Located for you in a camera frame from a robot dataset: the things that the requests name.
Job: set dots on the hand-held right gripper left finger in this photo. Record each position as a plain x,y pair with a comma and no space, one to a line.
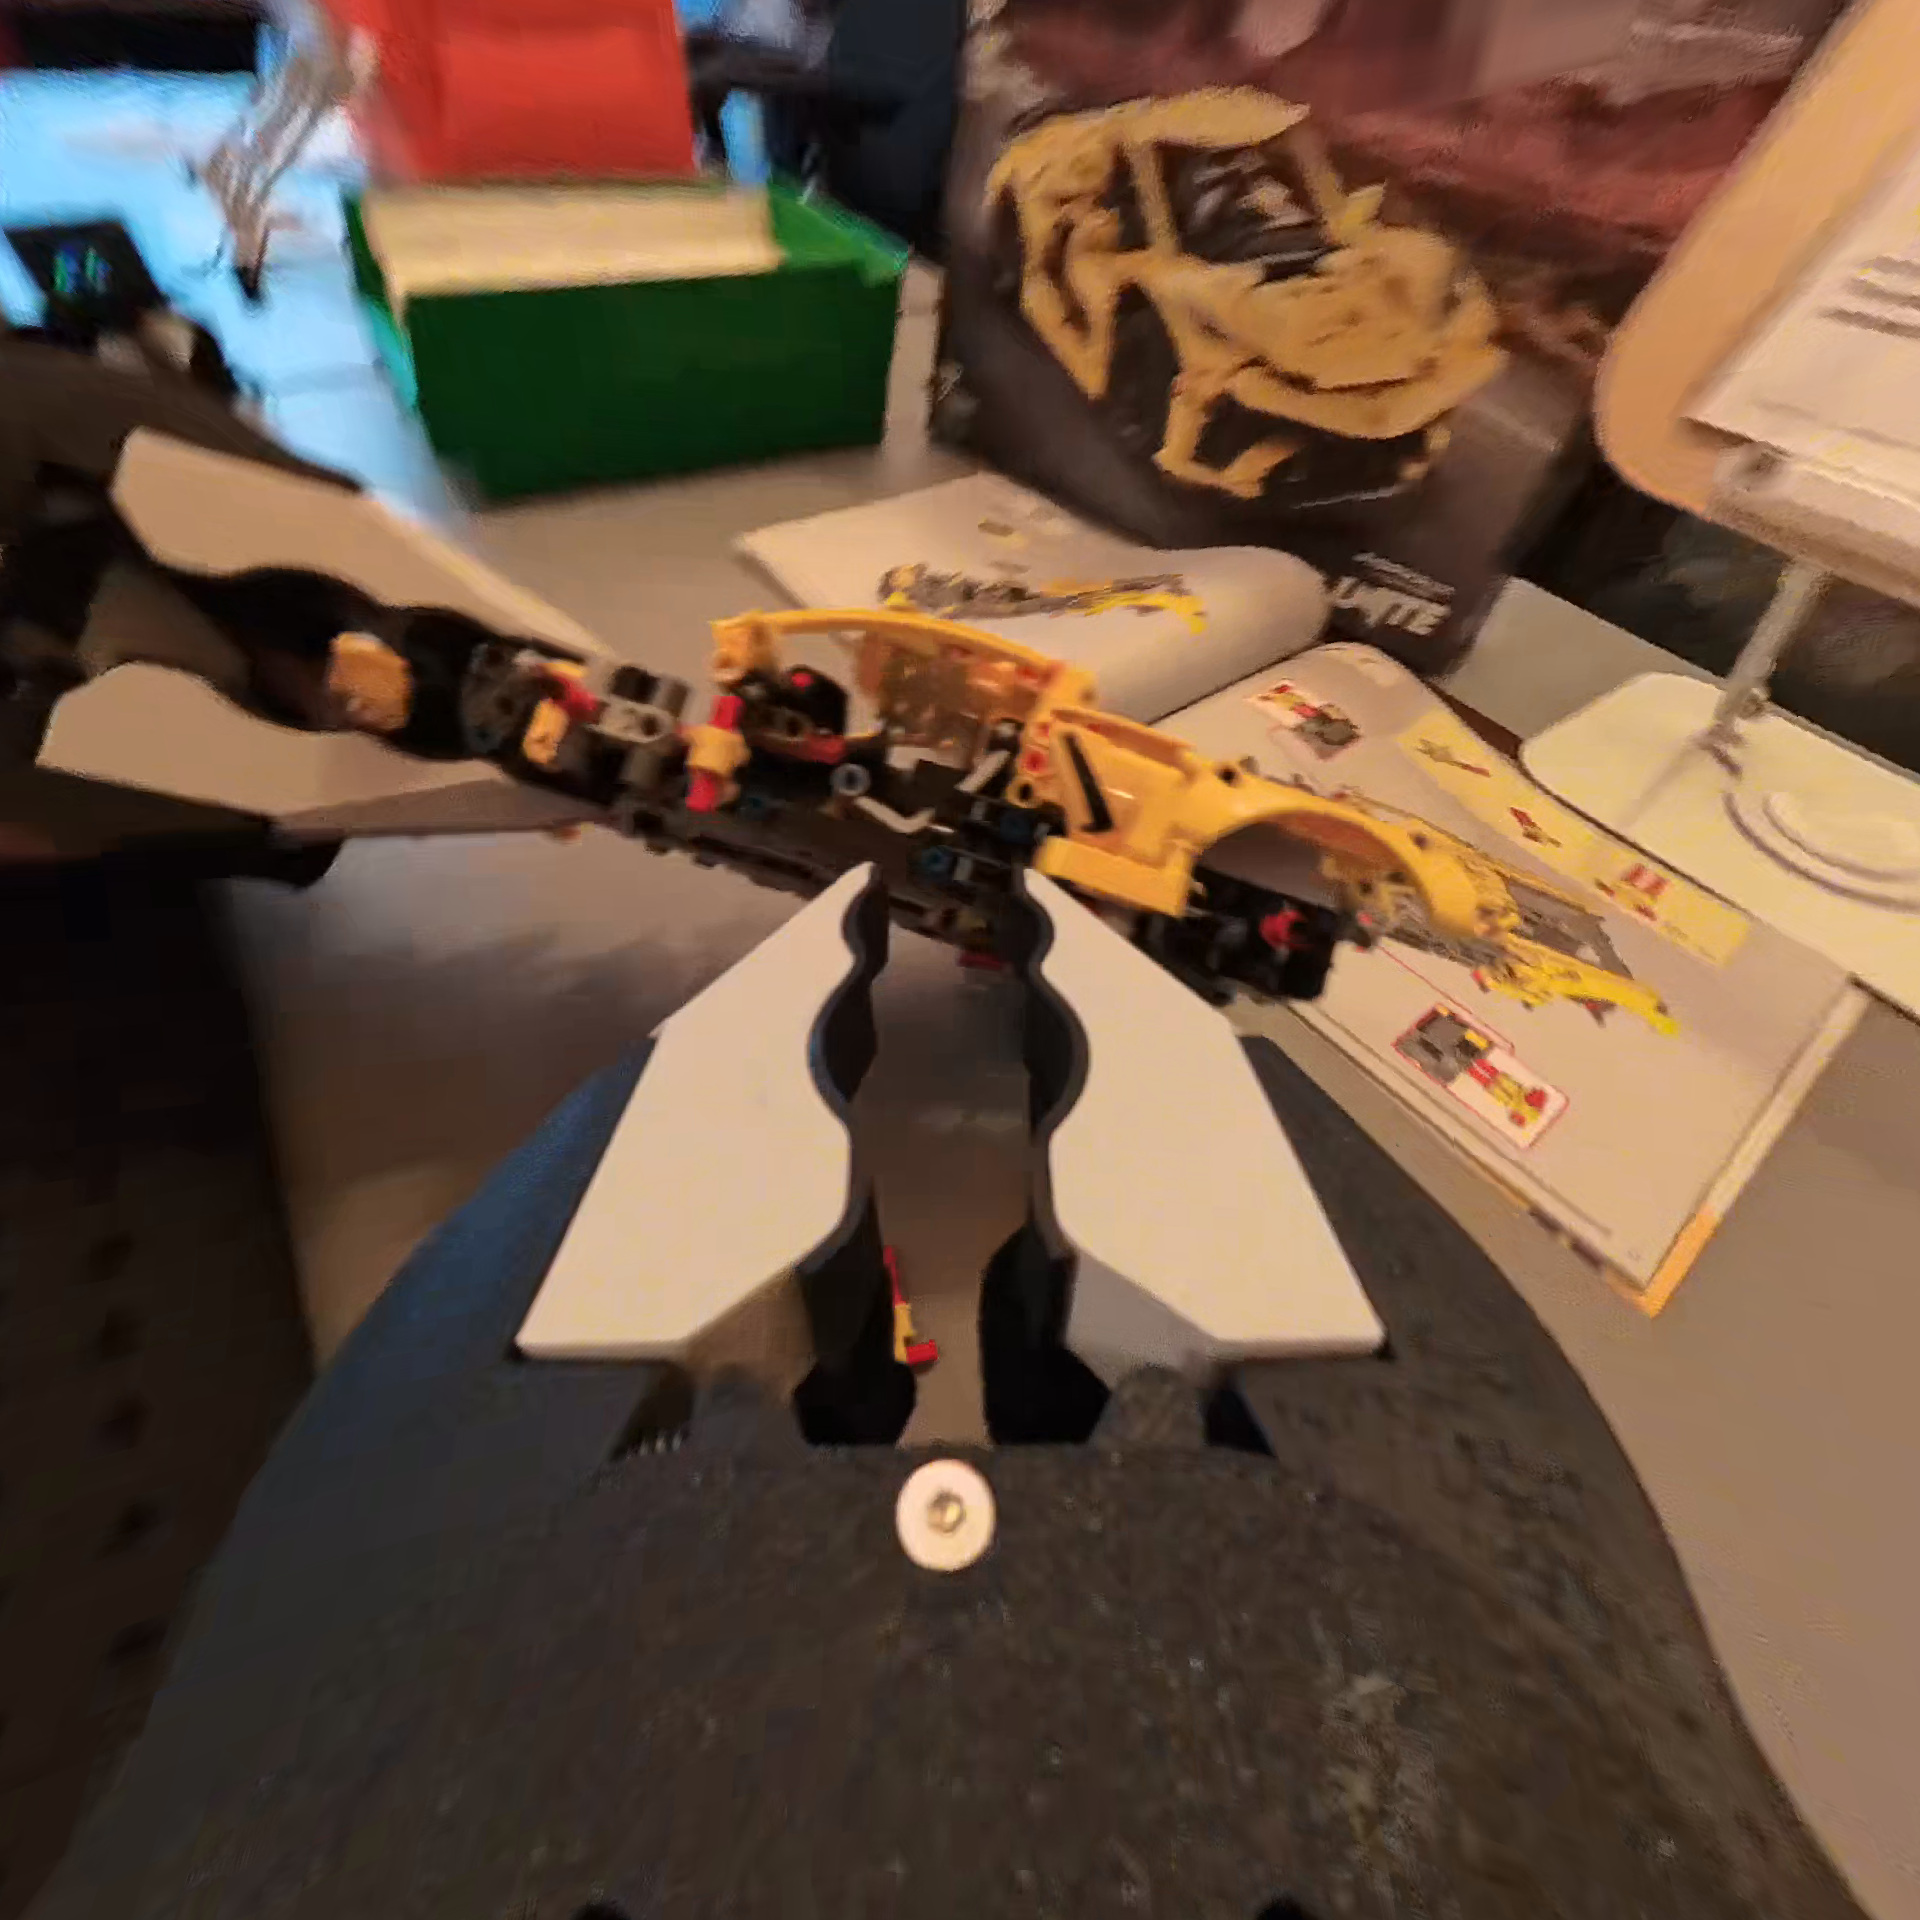
691,1200

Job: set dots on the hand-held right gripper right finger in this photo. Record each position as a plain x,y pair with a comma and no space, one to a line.
1201,1200

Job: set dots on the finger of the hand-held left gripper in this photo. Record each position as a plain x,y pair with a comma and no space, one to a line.
225,764
301,525

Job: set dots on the yellow brick toy car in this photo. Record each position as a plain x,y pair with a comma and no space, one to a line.
960,675

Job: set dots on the black device with display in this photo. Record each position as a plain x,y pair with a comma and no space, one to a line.
82,279

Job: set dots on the green plastic bin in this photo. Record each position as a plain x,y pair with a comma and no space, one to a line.
645,391

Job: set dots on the open instruction booklet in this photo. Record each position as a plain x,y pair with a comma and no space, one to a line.
1651,1124

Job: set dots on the orange container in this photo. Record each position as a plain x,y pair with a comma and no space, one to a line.
524,91

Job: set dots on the black perforated chair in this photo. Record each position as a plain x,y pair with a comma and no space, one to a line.
134,1275

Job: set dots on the instruction sheet on stand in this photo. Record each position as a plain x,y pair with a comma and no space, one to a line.
1651,781

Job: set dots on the toy car set box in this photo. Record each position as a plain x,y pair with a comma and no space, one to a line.
1275,300

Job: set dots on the printed instruction sheet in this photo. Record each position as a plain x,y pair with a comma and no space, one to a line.
1814,345

